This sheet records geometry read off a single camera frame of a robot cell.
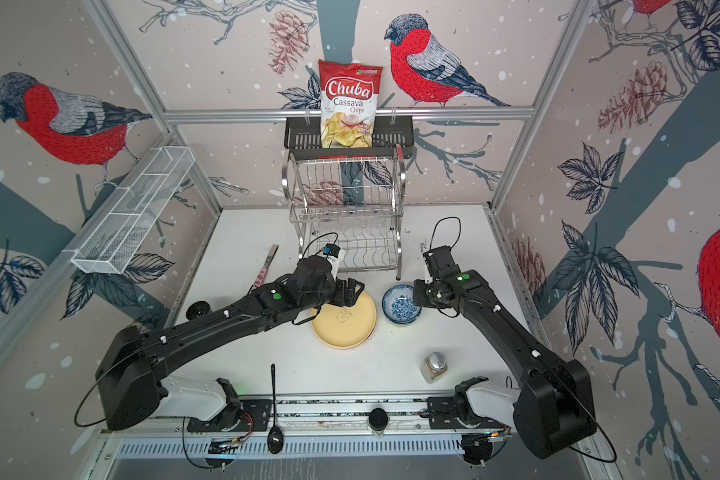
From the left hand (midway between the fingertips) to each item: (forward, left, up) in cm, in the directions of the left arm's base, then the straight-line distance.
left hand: (354, 285), depth 77 cm
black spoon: (-31, +19, -18) cm, 41 cm away
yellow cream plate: (-4, +3, -17) cm, 18 cm away
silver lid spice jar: (-18, -20, -10) cm, 28 cm away
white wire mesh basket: (+5, +59, +11) cm, 60 cm away
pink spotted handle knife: (+15, +33, -19) cm, 41 cm away
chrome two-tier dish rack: (+36, +2, -6) cm, 36 cm away
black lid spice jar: (-3, +43, -7) cm, 44 cm away
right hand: (0, -17, -8) cm, 19 cm away
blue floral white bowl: (+2, -13, -14) cm, 19 cm away
